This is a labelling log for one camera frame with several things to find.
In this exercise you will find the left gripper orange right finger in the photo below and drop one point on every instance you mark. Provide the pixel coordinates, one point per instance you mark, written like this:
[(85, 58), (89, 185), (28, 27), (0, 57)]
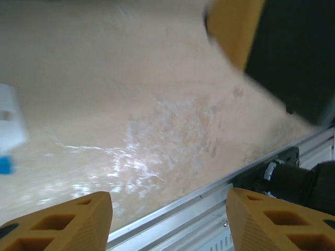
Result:
[(243, 214)]

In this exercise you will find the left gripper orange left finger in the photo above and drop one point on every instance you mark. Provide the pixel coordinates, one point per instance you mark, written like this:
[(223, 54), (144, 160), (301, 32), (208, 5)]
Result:
[(91, 209)]

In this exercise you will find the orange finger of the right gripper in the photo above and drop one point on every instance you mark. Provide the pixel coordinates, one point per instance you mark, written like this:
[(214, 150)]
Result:
[(233, 26)]

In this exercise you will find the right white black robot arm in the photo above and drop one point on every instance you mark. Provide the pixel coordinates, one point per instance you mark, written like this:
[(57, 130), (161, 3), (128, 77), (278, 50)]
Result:
[(301, 183)]

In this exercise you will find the aluminium mounting rail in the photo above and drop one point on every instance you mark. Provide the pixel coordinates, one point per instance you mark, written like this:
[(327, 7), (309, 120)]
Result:
[(183, 217)]

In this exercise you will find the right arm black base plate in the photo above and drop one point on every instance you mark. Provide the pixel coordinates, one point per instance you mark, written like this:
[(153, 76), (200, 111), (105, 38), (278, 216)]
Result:
[(293, 157)]

